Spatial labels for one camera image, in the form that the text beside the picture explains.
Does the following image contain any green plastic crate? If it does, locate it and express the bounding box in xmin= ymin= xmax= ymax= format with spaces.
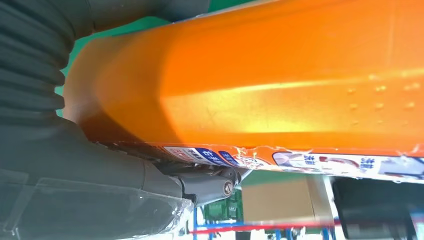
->
xmin=202 ymin=188 xmax=244 ymax=222

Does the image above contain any red horizontal bar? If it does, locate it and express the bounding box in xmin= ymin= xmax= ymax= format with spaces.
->
xmin=188 ymin=220 xmax=342 ymax=235

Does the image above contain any brown cardboard box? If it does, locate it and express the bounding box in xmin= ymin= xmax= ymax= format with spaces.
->
xmin=241 ymin=175 xmax=334 ymax=223

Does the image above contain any black carrying case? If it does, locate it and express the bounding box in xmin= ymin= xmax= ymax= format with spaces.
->
xmin=331 ymin=177 xmax=424 ymax=240

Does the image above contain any blue metal frame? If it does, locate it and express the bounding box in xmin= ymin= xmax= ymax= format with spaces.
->
xmin=191 ymin=205 xmax=248 ymax=240

